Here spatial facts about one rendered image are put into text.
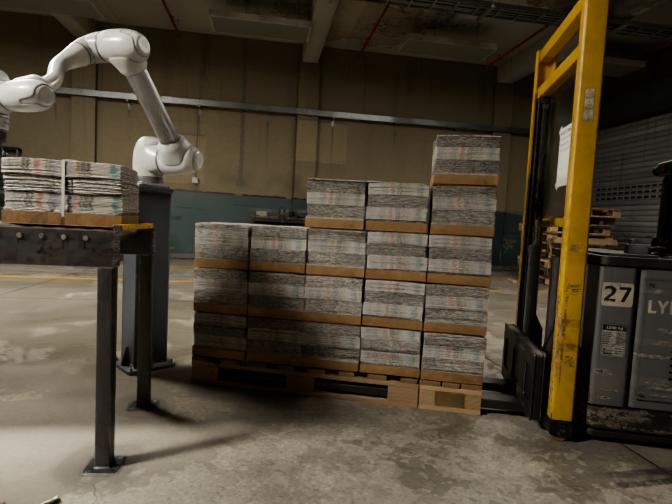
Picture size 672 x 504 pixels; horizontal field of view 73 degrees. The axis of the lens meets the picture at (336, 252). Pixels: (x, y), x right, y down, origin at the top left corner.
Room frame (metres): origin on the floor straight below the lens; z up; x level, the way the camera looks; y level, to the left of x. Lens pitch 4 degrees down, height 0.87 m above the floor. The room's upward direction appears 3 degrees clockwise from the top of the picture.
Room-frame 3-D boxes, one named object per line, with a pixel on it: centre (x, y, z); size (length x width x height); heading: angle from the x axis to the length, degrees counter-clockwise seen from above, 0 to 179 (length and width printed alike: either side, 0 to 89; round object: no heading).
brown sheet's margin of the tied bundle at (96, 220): (1.73, 0.87, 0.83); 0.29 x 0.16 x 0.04; 12
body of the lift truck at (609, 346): (2.14, -1.40, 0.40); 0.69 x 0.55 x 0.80; 171
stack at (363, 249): (2.38, 0.12, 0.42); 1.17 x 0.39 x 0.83; 81
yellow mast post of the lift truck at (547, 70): (2.52, -1.08, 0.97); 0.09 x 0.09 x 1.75; 81
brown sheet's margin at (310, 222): (2.36, -0.01, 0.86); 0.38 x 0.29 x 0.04; 172
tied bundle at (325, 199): (2.37, -0.01, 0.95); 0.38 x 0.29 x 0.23; 172
